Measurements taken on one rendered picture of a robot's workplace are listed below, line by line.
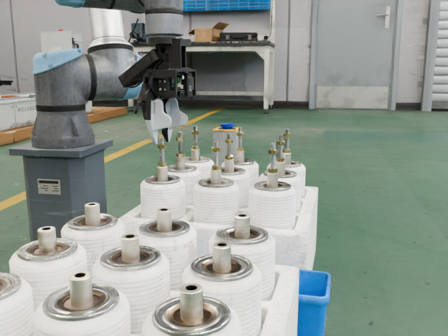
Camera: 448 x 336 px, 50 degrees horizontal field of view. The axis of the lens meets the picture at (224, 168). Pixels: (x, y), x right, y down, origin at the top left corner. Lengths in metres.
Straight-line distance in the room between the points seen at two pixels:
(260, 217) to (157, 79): 0.34
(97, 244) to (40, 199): 0.52
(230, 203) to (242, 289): 0.44
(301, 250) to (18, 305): 0.54
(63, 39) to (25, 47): 2.51
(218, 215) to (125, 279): 0.42
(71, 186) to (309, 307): 0.64
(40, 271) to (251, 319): 0.26
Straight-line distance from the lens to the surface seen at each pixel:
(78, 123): 1.21
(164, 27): 0.97
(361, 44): 5.97
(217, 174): 0.98
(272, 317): 0.63
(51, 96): 1.21
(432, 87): 6.00
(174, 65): 0.96
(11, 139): 3.46
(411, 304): 1.12
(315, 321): 0.85
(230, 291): 0.55
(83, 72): 1.22
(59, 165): 1.19
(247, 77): 6.01
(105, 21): 1.29
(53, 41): 4.60
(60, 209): 1.22
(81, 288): 0.51
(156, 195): 1.00
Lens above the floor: 0.49
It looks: 12 degrees down
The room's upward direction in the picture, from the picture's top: straight up
